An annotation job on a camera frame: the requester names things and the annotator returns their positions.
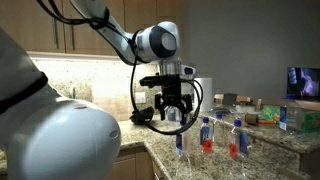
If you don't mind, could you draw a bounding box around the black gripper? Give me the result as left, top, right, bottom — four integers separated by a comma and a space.
154, 84, 195, 125

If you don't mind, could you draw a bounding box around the clear Fiji water bottle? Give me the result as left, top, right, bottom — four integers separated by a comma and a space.
212, 112, 225, 149
278, 94, 298, 132
174, 113, 194, 160
199, 116, 215, 155
228, 119, 250, 162

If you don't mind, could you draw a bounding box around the small wrapped water bottle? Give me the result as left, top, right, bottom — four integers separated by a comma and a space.
165, 105, 183, 123

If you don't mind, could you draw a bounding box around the black round appliance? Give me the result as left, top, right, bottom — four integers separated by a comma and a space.
129, 105, 156, 127

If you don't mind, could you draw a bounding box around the white paper towel roll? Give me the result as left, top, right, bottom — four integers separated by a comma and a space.
192, 77, 213, 114

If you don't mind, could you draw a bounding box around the clear plastic container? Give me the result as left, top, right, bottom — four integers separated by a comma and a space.
210, 105, 234, 116

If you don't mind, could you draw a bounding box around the wooden chair back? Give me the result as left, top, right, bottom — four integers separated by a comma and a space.
213, 93, 252, 107

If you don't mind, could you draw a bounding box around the wooden lower cabinet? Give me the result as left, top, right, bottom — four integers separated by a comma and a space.
109, 144, 168, 180

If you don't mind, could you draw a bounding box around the wooden cabinet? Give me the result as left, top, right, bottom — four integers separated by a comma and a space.
109, 144, 168, 180
0, 0, 186, 58

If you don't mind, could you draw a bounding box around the wooden upper cabinet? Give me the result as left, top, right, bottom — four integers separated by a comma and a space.
0, 0, 186, 58

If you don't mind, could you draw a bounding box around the wooden dining table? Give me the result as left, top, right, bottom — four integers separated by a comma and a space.
262, 98, 320, 112

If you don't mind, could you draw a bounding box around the flat screen television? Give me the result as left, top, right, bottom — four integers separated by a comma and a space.
286, 66, 320, 102

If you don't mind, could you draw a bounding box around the green cardboard box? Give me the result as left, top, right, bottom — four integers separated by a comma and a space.
261, 104, 320, 134

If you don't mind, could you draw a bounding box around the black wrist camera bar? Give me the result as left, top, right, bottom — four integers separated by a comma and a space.
139, 75, 188, 89

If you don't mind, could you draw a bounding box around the wide white wall outlet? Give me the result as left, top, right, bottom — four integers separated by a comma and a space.
134, 91, 147, 105

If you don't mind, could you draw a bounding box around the brown roller orange handle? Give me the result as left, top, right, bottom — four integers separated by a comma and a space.
244, 113, 278, 127

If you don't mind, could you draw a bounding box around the metal cabinet handle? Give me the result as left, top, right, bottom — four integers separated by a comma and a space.
69, 22, 76, 52
52, 11, 60, 50

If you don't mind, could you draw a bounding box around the black velcro strap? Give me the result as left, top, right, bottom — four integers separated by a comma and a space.
0, 71, 50, 114

